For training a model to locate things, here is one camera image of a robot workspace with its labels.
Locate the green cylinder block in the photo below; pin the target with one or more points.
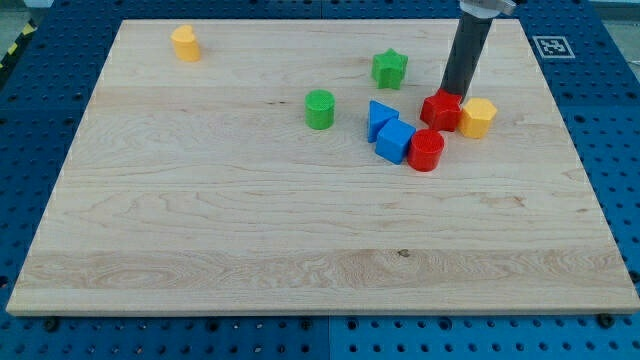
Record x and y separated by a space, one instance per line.
319 109

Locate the blue triangle block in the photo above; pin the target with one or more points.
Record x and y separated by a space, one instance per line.
379 114

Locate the wooden board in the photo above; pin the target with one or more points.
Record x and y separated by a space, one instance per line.
197 189

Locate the green star block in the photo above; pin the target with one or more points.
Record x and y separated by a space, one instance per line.
389 69

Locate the red star block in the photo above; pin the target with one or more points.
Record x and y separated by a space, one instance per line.
441 111

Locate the white fiducial marker tag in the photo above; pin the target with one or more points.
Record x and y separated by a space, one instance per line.
553 47

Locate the red cylinder block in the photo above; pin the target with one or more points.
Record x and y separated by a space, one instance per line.
425 150

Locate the yellow heart block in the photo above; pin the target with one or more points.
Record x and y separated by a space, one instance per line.
185 44

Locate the yellow hexagon block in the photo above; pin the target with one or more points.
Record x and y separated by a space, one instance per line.
476 117

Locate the blue cube block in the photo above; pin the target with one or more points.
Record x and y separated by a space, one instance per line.
393 140

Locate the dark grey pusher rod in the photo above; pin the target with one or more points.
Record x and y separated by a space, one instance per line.
468 43

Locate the silver rod mount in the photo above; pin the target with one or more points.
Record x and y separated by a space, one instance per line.
485 9

